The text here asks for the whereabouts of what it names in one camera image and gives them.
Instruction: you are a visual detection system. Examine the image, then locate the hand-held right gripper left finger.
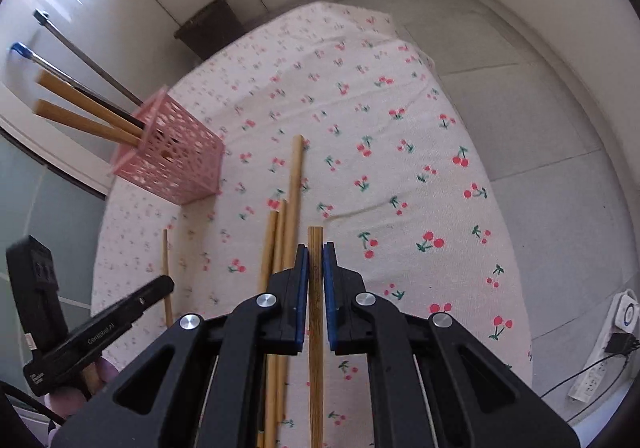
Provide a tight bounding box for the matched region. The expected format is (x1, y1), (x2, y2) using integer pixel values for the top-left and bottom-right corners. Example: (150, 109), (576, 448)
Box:
(50, 244), (311, 448)

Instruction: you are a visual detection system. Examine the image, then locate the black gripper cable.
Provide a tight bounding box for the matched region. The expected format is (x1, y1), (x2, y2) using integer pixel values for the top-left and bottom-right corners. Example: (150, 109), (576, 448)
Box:
(0, 379), (67, 430)

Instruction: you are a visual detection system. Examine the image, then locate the single bamboo chopstick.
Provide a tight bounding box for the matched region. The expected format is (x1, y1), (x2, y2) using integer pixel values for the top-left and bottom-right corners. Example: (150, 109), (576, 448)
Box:
(308, 226), (326, 448)

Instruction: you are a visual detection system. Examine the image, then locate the pink perforated utensil holder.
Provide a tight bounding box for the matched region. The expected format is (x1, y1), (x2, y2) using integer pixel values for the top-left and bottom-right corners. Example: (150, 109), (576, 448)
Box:
(111, 85), (224, 206)

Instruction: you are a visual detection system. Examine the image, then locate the black plug adapter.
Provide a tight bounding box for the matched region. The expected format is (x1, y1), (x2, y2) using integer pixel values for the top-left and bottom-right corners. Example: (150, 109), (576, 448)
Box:
(604, 332), (640, 355)

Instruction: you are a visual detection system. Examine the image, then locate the black power cable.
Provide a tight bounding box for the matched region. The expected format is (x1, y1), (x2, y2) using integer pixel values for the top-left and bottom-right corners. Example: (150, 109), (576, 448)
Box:
(539, 350), (632, 399)

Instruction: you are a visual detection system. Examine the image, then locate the pink clothing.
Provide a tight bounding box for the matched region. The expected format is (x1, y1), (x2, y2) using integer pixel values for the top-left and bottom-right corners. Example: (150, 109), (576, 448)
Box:
(47, 358), (121, 424)

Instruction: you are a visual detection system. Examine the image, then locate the black capped mop handle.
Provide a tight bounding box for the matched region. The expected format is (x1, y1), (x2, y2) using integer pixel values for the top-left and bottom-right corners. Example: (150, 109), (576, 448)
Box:
(33, 9), (146, 107)

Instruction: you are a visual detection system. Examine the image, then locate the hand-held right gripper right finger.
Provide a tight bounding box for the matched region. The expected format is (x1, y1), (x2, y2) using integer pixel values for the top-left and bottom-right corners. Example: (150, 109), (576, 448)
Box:
(322, 242), (581, 448)

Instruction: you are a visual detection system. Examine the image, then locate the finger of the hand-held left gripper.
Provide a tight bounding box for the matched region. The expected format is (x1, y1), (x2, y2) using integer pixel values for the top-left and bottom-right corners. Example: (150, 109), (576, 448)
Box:
(117, 275), (176, 324)

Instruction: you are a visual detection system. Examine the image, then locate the white power strip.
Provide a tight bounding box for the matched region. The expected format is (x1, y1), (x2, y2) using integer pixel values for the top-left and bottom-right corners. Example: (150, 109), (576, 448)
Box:
(567, 290), (640, 402)

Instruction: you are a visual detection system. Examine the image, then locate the dark brown trash bin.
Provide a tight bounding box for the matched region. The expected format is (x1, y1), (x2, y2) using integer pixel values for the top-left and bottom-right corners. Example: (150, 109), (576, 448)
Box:
(173, 0), (251, 62)

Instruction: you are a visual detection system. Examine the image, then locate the bunch of bamboo chopsticks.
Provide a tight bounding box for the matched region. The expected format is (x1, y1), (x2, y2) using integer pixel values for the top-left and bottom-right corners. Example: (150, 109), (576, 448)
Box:
(32, 69), (307, 448)

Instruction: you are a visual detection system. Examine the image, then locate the cherry print tablecloth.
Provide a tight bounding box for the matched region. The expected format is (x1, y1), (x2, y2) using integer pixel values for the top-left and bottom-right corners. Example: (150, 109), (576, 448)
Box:
(92, 1), (535, 448)

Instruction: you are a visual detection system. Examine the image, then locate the frosted glass sliding door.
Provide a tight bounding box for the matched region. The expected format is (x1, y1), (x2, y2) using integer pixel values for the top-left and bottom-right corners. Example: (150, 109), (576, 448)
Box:
(0, 130), (109, 409)

